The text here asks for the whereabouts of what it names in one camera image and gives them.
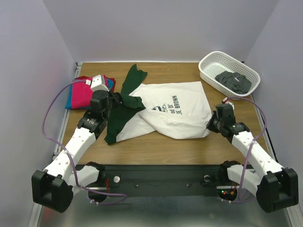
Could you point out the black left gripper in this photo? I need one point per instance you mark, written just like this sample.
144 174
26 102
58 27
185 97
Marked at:
114 96

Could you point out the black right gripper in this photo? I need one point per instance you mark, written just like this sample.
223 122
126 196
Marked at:
211 124

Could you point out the white and green t-shirt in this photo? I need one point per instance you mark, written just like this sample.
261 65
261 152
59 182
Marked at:
176 110

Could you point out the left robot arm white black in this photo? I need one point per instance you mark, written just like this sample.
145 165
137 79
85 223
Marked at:
55 186

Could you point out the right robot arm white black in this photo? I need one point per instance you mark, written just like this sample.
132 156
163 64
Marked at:
274 186

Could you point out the blue folded t-shirt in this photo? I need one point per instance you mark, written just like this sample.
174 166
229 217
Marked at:
68 101

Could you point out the pink folded t-shirt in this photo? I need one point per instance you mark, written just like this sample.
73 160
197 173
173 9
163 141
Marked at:
80 94

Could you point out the dark red folded t-shirt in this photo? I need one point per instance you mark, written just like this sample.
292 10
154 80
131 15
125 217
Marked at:
83 88

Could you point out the grey t-shirt in basket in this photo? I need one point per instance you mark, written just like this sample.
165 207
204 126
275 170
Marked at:
234 81

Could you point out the white perforated laundry basket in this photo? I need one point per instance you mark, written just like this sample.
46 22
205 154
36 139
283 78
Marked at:
218 62

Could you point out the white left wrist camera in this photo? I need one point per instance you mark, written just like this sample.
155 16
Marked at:
97 83

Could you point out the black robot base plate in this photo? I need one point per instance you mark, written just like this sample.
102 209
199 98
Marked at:
163 180

